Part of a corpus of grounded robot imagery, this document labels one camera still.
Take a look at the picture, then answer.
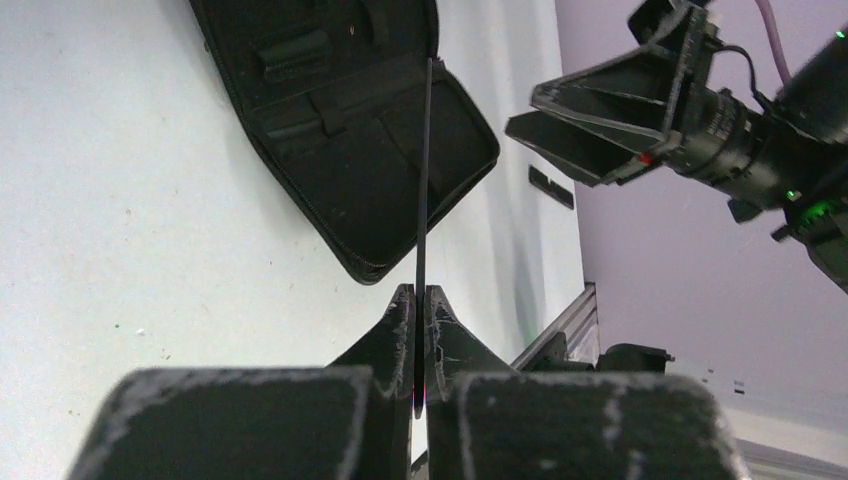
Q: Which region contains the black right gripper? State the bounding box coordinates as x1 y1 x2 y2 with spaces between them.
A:
506 1 805 212

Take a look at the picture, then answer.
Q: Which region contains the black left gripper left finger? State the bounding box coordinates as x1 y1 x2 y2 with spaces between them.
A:
69 285 415 479

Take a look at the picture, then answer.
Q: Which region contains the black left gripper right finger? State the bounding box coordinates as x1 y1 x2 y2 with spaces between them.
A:
423 286 750 479

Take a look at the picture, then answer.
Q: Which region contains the black handled comb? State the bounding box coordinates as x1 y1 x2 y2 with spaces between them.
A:
413 57 434 420

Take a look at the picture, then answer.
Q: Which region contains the black zippered tool case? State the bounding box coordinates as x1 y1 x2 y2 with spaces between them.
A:
192 1 500 285

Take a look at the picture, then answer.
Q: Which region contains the small black comb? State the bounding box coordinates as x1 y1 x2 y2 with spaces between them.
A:
528 165 575 210

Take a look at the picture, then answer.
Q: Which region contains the aluminium frame rail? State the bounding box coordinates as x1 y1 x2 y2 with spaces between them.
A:
511 283 600 370

